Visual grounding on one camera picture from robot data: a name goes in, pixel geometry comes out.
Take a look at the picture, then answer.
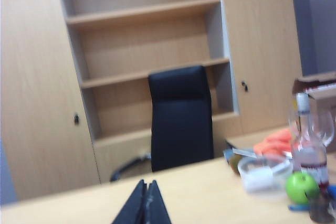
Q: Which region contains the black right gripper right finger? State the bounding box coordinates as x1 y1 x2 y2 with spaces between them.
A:
145 179 172 224

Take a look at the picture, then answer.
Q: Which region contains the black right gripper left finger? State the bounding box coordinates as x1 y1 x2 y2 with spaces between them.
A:
111 179 148 224

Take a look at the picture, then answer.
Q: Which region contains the clear glass liquor bottle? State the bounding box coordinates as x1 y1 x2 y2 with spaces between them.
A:
290 92 330 186

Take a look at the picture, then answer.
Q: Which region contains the black office chair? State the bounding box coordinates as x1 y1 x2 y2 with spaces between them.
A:
110 65 215 182

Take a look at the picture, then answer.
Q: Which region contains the clear plastic container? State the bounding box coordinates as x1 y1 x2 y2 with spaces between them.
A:
237 155 294 197

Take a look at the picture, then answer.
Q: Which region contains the orange cloth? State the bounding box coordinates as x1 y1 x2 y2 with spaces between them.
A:
254 129 293 156

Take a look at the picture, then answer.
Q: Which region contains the green apple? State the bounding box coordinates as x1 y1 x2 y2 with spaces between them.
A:
285 171 320 205

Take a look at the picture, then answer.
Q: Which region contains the light wooden shelf cabinet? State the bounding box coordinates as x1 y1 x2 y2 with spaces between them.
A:
0 0 304 201

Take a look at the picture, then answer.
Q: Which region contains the dark translucent cup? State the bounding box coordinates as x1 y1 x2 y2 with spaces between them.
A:
309 194 335 222

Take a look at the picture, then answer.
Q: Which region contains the clear wine glass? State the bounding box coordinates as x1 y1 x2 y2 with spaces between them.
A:
288 108 336 147

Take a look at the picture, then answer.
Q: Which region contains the brown cardboard box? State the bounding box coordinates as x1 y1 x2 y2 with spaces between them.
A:
292 71 336 154

